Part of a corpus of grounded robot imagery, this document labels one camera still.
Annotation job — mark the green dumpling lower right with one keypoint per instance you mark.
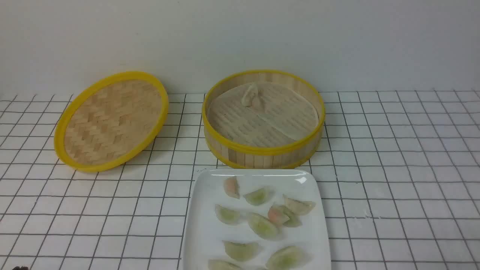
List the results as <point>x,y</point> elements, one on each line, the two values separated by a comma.
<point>287,258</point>

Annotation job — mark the green dumpling top centre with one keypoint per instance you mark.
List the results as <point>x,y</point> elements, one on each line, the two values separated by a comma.
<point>260,196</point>

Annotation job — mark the green dumpling under pink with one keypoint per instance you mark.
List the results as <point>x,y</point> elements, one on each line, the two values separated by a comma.
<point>293,220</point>

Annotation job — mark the pink dumpling centre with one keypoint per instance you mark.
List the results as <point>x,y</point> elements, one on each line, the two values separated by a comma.
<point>277,215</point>

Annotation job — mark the white rectangular plate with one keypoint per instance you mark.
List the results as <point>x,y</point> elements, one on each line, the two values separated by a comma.
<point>204,233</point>

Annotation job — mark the pink dumpling top left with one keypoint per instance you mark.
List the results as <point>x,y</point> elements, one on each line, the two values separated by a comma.
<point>231,188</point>

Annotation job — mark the green dumpling lower left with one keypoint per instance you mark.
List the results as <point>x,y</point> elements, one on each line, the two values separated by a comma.
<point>242,252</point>

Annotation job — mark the beige dumpling right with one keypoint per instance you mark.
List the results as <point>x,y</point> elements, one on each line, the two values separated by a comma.
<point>297,207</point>

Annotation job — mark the yellow rimmed bamboo steamer basket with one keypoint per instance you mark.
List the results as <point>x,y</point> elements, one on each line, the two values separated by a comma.
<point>242,156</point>

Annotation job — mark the beige round steamer liner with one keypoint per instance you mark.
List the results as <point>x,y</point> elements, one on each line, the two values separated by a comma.
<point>284,116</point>

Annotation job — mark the green dumpling bottom edge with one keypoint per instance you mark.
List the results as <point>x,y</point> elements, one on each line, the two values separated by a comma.
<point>217,264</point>

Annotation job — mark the yellow rimmed bamboo steamer lid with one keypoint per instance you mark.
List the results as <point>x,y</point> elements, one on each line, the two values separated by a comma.
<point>111,121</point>

